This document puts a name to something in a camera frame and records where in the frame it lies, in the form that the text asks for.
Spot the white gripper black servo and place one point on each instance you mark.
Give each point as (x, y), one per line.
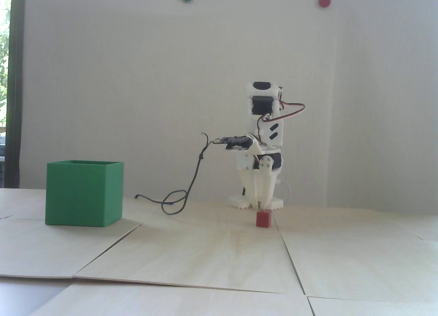
(254, 166)

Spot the red block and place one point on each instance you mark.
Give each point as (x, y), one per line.
(263, 219)

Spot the green box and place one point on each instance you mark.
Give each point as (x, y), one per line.
(82, 196)

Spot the red round magnet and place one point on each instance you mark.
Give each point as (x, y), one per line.
(324, 1)

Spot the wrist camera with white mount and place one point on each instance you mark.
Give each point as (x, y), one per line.
(236, 141)

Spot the dark window frame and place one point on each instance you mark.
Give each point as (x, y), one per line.
(16, 90)

